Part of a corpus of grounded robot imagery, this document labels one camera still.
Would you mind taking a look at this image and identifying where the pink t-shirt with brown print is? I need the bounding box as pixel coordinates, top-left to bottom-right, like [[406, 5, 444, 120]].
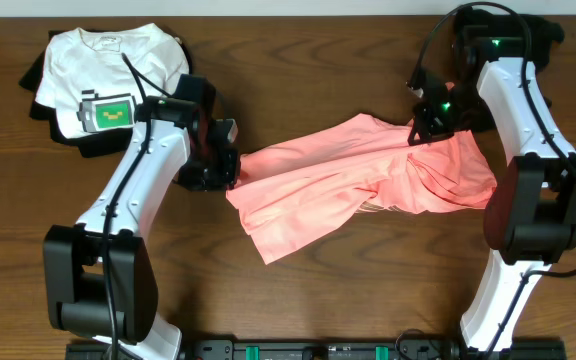
[[226, 113, 497, 264]]

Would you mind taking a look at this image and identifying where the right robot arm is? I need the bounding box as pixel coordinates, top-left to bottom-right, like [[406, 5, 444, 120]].
[[408, 24, 576, 359]]

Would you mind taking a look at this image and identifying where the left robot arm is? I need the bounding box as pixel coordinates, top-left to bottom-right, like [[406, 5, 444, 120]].
[[43, 74, 239, 359]]

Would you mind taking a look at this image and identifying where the black crumpled garment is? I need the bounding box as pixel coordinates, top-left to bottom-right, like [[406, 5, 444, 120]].
[[452, 6, 565, 133]]

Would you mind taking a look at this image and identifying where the black folded garment under white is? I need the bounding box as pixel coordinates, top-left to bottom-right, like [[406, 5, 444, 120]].
[[18, 28, 194, 159]]

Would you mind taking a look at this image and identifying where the white t-shirt with pixel camera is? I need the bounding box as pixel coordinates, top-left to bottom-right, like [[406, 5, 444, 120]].
[[35, 23, 190, 139]]

